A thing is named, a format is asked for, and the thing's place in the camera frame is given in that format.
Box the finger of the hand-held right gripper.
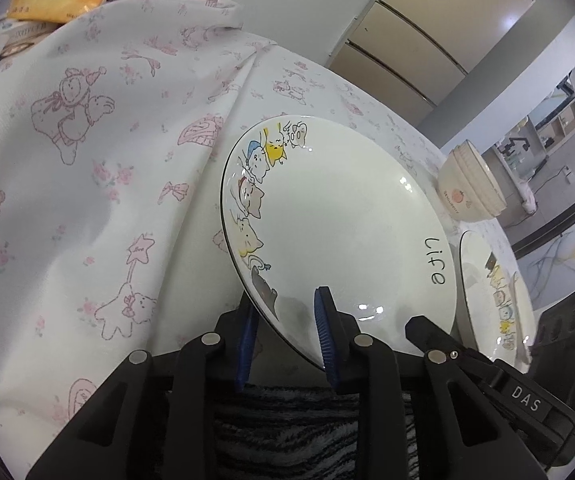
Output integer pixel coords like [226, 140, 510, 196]
[405, 316, 498, 387]

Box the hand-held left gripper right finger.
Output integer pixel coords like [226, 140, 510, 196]
[314, 286, 535, 480]

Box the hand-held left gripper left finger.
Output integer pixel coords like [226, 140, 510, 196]
[26, 305, 260, 480]

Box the white cat print plate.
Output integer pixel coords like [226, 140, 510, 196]
[220, 115, 458, 372]
[459, 230, 535, 366]

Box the white ribbed bowl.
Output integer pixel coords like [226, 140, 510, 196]
[460, 140, 507, 201]

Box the striped fuzzy cloth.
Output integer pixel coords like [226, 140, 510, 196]
[167, 385, 418, 480]

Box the pink crumpled cloth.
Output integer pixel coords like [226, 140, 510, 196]
[517, 180, 539, 213]

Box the black faucet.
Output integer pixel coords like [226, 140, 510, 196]
[500, 135, 532, 158]

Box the bathroom mirror cabinet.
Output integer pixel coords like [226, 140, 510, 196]
[525, 94, 575, 153]

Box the pink printed white tablecloth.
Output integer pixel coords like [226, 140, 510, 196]
[0, 0, 538, 461]

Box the gold three-door fridge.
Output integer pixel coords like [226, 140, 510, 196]
[325, 0, 543, 123]

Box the white printed packet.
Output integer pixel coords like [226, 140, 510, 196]
[0, 17, 63, 61]

